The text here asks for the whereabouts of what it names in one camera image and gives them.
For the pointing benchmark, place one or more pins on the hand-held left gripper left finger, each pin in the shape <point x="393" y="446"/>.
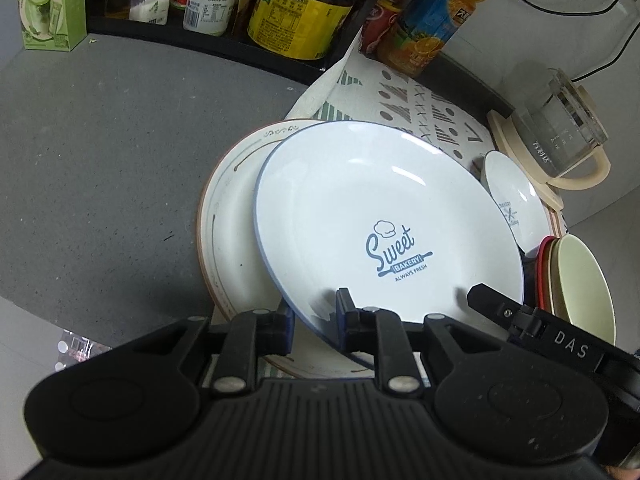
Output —
<point x="288" y="332"/>

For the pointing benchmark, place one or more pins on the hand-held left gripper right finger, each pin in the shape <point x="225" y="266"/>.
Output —
<point x="344" y="322"/>

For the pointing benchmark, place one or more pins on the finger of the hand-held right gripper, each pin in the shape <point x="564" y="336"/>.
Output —
<point x="500" y="310"/>

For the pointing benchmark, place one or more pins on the red and black bowl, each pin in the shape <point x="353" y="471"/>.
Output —
<point x="541" y="270"/>

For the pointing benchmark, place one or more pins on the small pale green bowl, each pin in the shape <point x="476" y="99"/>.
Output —
<point x="550" y="280"/>

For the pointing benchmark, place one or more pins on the small white plate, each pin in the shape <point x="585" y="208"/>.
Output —
<point x="512" y="195"/>

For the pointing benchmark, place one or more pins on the large blue print white plate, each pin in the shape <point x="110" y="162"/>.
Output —
<point x="360" y="200"/>

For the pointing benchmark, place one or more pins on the brown rim white plate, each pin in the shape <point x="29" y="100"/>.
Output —
<point x="230" y="210"/>

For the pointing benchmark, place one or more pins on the glass electric kettle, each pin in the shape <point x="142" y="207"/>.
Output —
<point x="560" y="120"/>

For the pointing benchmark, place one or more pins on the patterned fringed cloth mat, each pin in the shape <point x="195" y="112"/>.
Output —
<point x="400" y="95"/>

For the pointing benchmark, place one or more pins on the orange juice bottle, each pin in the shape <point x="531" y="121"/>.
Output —
<point x="430" y="25"/>

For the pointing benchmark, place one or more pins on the black metal kitchen rack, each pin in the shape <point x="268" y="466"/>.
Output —
<point x="200" y="42"/>

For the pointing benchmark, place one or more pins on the yellow label soy sauce bottle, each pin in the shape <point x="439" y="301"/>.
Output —
<point x="300" y="15"/>

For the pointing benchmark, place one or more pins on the small white jar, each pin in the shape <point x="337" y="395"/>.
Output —
<point x="210" y="7"/>

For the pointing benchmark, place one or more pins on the green carton box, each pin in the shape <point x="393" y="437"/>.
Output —
<point x="47" y="5"/>

